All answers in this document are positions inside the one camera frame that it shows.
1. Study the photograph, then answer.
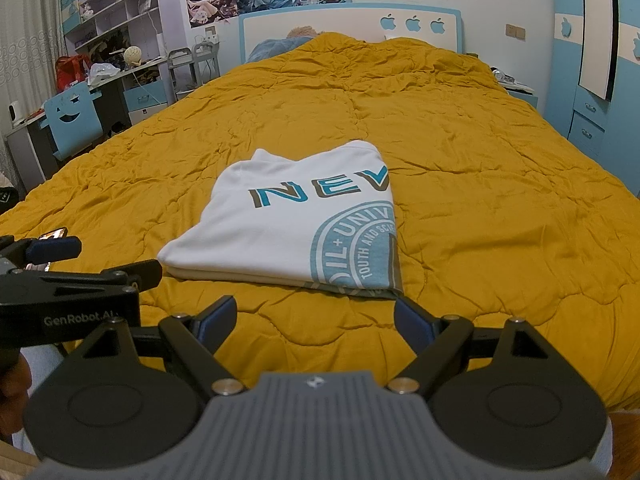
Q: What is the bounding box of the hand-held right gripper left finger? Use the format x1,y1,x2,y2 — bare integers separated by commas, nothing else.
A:
75,296,246,398

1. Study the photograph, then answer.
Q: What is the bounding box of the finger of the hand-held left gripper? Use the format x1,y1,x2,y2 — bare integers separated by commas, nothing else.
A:
0,235,82,273
0,260,164,306

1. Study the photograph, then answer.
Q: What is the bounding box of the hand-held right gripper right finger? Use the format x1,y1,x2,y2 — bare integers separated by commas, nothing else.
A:
386,297,553,397

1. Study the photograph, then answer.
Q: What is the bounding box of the white printed sweatshirt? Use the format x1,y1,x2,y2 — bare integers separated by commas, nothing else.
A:
157,140,405,301

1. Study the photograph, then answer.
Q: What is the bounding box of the person's left forearm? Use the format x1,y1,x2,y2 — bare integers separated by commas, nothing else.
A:
0,355,31,448

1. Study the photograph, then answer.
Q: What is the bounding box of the person's light grey clothing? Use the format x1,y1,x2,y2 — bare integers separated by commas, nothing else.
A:
20,345,66,391

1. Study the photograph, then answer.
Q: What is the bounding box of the blue smiley face chair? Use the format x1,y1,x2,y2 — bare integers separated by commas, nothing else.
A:
42,82,106,162

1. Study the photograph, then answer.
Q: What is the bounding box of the mustard yellow quilt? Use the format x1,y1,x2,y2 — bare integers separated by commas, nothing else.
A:
0,31,640,411

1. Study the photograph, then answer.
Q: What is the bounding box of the white desk with blue drawers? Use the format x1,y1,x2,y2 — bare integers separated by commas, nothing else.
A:
5,57,173,183

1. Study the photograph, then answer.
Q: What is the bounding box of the red bag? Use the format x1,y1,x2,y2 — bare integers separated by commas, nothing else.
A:
55,56,93,91

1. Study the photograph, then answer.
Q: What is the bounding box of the white plastic bag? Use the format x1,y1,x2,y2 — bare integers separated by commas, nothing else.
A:
87,62,121,87

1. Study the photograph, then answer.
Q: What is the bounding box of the patterned white curtain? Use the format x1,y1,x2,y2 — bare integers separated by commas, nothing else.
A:
0,0,68,181

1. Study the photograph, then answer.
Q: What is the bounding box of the grey utility cart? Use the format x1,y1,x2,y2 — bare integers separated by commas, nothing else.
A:
167,41,222,106

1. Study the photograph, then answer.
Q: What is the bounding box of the blue nightstand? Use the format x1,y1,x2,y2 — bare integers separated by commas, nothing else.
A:
502,82,541,109

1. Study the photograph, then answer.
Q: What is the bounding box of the white blue bookshelf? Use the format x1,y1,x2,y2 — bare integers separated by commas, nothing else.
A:
61,0,161,59

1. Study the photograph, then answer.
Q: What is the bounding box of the blue pillow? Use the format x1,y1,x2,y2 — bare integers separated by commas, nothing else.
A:
247,35,321,64

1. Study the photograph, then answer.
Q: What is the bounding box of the blue white wardrobe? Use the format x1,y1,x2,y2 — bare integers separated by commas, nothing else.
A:
544,0,640,186

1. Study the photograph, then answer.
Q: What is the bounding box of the white blue bed headboard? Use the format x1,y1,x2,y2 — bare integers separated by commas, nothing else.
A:
238,2,462,64

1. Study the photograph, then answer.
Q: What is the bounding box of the black edged wardrobe mirror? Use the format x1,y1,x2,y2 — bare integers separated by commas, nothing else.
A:
576,0,619,101

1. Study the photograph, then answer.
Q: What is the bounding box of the pink toned wall poster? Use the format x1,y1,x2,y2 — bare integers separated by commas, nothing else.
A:
186,0,239,29

